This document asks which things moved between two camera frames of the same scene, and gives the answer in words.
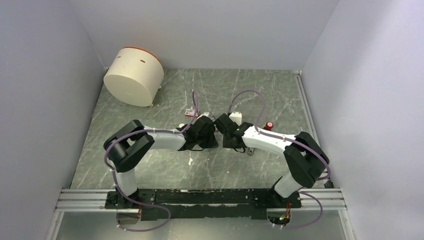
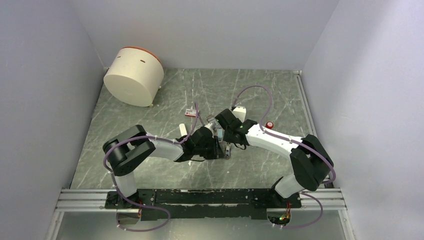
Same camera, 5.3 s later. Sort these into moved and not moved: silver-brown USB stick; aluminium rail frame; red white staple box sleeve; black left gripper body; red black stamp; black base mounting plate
Moved: black left gripper body; silver-brown USB stick
Not moved: aluminium rail frame; red white staple box sleeve; black base mounting plate; red black stamp
